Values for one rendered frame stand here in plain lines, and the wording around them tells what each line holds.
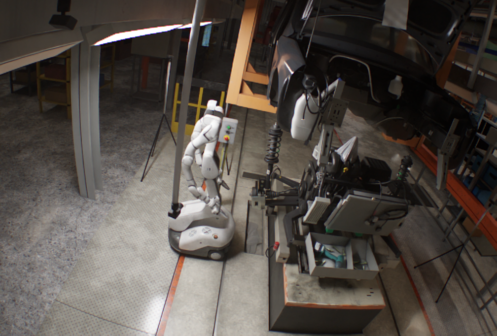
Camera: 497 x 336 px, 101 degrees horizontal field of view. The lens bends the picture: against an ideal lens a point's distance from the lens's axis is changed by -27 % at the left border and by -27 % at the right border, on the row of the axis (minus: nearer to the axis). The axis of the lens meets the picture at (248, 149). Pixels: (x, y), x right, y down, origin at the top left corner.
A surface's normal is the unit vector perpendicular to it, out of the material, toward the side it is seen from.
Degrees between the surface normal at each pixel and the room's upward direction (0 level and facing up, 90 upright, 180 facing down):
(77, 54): 90
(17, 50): 63
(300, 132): 90
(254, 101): 90
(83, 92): 90
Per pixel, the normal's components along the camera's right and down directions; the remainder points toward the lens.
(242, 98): -0.04, 0.45
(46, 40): 0.96, -0.21
